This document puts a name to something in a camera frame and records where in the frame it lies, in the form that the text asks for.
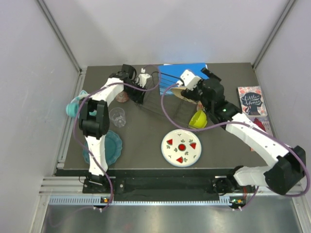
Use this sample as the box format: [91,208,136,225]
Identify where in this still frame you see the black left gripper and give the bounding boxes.
[124,81,147,105]

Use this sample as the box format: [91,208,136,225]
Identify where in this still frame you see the lime green bowl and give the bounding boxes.
[189,110,208,129]

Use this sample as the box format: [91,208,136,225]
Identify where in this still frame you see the peach bird plate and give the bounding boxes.
[170,86,198,104]

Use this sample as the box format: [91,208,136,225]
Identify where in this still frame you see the black wire dish rack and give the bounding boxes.
[135,70,209,133]

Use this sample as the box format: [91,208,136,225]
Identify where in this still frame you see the red patterned small bowl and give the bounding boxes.
[196,101,205,112]

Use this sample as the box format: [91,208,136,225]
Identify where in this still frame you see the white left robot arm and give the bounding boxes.
[79,65,151,193]

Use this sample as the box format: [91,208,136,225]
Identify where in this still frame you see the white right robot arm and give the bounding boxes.
[180,68,311,195]

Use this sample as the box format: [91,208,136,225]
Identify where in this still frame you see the pink ghost mug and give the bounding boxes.
[115,91,129,103]

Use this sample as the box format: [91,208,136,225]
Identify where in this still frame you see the clear plastic cup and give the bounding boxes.
[109,107,126,128]

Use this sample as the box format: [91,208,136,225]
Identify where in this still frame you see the blue folder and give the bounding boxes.
[158,63,208,95]

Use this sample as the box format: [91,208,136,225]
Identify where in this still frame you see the Little Women book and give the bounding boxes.
[237,86,268,117]

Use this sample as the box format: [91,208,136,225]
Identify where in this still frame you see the teal scalloped plate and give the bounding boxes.
[82,130,122,167]

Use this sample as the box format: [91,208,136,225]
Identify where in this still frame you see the red illustrated book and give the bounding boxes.
[250,116,274,136]

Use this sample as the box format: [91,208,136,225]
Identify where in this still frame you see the white watermelon plate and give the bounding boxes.
[160,129,202,167]

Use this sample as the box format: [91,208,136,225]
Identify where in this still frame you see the teal cat ear headphones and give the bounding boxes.
[66,90,88,118]

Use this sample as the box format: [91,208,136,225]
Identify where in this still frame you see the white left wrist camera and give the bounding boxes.
[136,68,151,88]

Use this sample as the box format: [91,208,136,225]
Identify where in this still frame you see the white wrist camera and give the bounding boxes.
[176,69,202,91]
[136,68,151,88]

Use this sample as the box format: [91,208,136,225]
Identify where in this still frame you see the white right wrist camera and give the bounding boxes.
[176,69,202,91]

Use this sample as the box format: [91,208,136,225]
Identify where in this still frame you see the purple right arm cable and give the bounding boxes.
[160,81,308,211]

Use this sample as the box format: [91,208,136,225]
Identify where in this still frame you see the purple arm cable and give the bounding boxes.
[72,65,162,211]
[160,81,308,211]

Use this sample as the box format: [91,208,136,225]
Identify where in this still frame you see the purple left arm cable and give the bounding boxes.
[72,65,162,211]

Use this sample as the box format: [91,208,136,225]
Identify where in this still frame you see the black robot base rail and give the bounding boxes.
[82,168,258,202]

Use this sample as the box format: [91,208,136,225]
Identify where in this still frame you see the white slotted cable duct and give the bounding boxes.
[50,194,246,206]

